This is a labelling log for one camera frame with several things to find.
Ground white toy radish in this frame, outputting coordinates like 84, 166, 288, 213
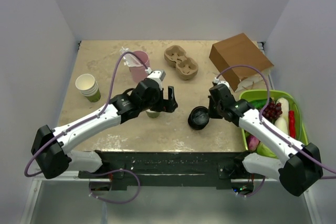
277, 98, 289, 120
275, 118, 289, 135

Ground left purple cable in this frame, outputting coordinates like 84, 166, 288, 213
24, 52, 150, 178

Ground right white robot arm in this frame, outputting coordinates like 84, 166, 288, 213
209, 81, 323, 196

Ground purple toy onion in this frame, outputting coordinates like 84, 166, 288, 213
246, 135, 260, 151

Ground green toy cucumber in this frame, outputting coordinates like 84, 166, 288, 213
250, 99, 268, 110

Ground green toy cabbage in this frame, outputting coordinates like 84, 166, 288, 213
256, 142, 277, 158

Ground brown paper bag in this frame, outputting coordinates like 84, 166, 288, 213
209, 33, 274, 92

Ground stack of black lids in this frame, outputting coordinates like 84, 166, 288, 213
187, 106, 209, 130

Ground white wrapped straws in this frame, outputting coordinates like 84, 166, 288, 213
120, 47, 142, 67

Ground pink plastic tumbler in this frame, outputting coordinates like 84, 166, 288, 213
129, 51, 150, 83

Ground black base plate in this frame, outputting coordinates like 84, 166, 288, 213
79, 151, 251, 190

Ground stack of paper cups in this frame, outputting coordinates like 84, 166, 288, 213
75, 73, 101, 103

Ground green plastic basket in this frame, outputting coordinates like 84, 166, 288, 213
239, 89, 309, 150

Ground purple toy grapes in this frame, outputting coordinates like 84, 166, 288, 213
262, 101, 282, 120

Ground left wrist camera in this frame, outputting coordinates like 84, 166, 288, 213
147, 70, 166, 84

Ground green paper coffee cup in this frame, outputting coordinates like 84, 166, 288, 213
145, 110, 160, 119

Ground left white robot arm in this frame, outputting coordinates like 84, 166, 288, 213
31, 78, 178, 179

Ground red toy chili pepper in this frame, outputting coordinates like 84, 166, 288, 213
288, 110, 296, 139

